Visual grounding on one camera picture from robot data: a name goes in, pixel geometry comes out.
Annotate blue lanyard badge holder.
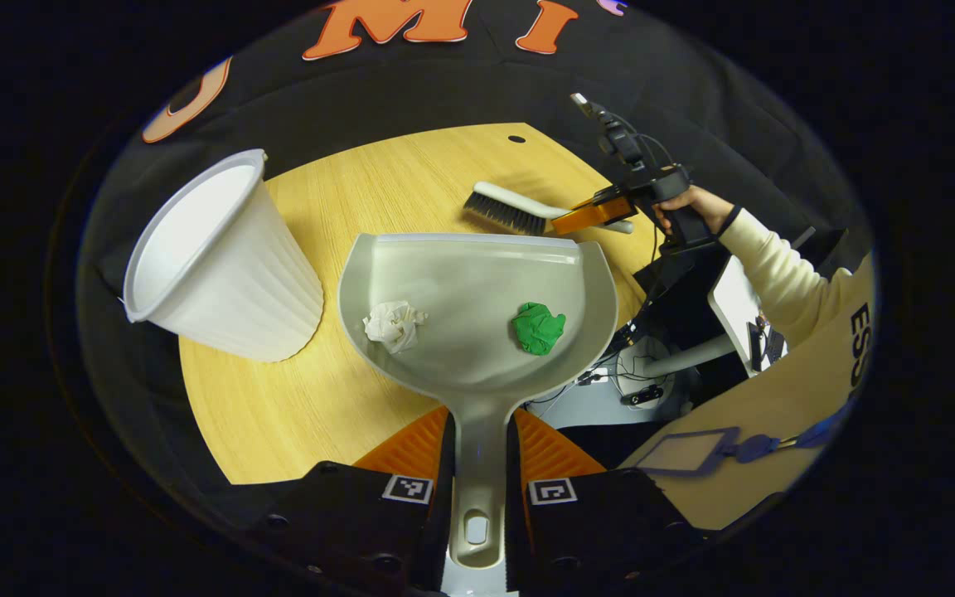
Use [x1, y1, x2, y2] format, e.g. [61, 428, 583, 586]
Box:
[633, 398, 856, 479]

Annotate white monitor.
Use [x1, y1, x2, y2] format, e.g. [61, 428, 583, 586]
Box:
[708, 255, 787, 378]

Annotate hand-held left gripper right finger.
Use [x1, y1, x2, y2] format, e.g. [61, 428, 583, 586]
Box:
[507, 408, 706, 594]

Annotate wooden desktop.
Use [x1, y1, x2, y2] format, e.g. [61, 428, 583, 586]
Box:
[179, 123, 665, 485]

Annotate white ribbed garbage bin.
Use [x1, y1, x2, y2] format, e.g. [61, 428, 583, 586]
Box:
[123, 149, 325, 363]

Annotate grey plastic dustpan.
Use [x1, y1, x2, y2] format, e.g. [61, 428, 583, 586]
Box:
[337, 232, 618, 569]

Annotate green paper ball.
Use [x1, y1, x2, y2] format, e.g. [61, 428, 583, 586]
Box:
[511, 302, 567, 357]

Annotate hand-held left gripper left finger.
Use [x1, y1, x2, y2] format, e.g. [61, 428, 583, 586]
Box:
[254, 406, 455, 594]

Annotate white paper ball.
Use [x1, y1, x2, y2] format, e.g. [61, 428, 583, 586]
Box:
[362, 300, 429, 355]

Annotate small grey broom black bristles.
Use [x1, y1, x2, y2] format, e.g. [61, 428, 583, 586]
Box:
[463, 182, 636, 237]

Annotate person's beige shirt torso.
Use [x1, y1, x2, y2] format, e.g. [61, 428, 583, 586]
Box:
[618, 253, 876, 531]

